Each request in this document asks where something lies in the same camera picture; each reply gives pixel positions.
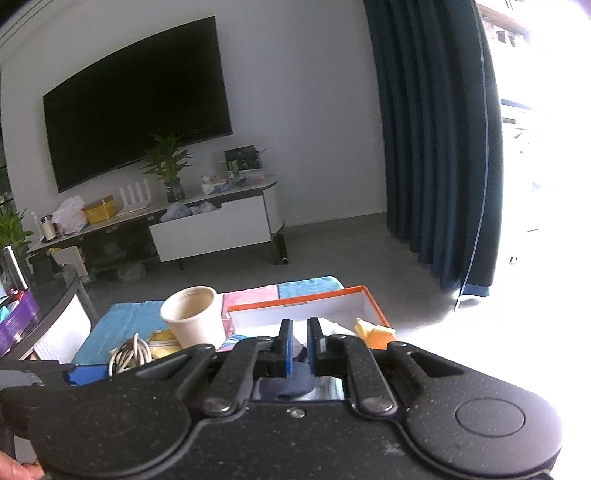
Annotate clothes in drawer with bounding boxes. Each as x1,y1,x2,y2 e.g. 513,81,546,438
158,200,219,223

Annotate yellow box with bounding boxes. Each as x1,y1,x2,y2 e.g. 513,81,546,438
83,194,122,225

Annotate yellow knitted cloth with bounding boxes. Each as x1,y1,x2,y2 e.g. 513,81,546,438
147,328,184,359

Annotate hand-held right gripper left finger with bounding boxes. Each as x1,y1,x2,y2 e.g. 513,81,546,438
115,318,295,417

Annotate white cabinet drawer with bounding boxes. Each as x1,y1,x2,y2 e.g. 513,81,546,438
148,193,274,265

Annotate black wall television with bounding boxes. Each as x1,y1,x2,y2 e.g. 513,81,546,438
42,15,234,195

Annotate yellow cloth strip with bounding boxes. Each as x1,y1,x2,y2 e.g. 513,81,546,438
353,318,398,348

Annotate person's left hand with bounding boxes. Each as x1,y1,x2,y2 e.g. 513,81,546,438
0,452,45,480

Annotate white plastic bag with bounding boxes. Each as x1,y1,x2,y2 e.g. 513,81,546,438
51,195,88,234

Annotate dark blue cloth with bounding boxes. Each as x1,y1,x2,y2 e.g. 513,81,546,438
260,359,315,401

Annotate purple storage box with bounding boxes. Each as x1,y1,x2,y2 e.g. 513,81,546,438
0,287,41,357

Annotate green plant in glass vase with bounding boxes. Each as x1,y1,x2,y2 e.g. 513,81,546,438
137,130,195,205

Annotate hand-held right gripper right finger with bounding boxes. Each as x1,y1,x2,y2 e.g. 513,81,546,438
307,316,463,417

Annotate round ribbed coffee table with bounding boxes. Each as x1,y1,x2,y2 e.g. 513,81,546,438
0,262,101,366

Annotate white television cabinet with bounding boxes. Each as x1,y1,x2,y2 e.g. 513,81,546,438
27,172,291,283

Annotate white coiled cable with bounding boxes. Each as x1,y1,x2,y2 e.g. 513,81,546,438
107,333,153,376

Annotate dark blue curtain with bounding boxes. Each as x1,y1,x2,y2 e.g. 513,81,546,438
361,0,505,298

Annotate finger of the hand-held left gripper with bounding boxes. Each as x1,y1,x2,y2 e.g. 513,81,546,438
0,359,112,389

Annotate white box with orange rim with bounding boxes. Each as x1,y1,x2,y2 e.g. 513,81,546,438
225,284,392,352

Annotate blue patchwork blanket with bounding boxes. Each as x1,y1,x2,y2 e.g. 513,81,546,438
71,275,345,366

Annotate tall green potted plant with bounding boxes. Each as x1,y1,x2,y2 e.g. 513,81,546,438
0,209,34,289

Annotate beige paper cup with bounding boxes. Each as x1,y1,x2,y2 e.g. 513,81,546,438
159,285,225,350

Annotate white router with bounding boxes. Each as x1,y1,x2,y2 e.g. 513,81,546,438
117,181,154,217

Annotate dark green box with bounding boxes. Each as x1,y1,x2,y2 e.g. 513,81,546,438
223,143,264,175

